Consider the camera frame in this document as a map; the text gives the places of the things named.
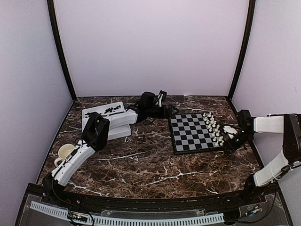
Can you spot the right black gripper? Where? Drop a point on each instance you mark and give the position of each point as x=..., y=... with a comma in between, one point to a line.
x=231, y=146

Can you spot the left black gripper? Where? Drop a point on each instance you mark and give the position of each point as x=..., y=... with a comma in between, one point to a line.
x=168, y=115

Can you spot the black grey chessboard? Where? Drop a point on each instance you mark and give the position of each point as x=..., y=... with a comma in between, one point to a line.
x=187, y=134

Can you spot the white plastic tray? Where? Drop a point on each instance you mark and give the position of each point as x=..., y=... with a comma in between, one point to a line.
x=119, y=127

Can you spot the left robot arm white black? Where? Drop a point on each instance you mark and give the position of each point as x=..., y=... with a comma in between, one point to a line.
x=99, y=123

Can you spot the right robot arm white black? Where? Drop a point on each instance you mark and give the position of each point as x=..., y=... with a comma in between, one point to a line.
x=279, y=133

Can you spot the white chess pieces row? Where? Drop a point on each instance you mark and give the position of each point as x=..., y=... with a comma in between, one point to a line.
x=214, y=138

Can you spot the black chess pieces right cluster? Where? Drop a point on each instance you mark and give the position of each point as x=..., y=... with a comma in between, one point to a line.
x=112, y=109

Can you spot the cream ceramic mug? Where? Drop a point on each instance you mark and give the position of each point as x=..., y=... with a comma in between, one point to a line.
x=63, y=152

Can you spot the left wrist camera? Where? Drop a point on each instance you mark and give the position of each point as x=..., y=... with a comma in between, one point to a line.
x=160, y=98

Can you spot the white cable duct strip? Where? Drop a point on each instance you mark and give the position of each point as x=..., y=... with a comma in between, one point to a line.
x=99, y=220

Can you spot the left black frame post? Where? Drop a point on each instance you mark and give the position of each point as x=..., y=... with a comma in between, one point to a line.
x=59, y=48

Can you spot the black frame post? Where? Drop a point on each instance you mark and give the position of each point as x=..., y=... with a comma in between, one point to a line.
x=243, y=49
x=59, y=48

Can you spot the right black frame post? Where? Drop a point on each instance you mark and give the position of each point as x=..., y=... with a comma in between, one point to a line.
x=243, y=49

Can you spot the black front rail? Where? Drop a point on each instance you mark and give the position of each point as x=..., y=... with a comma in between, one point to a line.
x=225, y=202

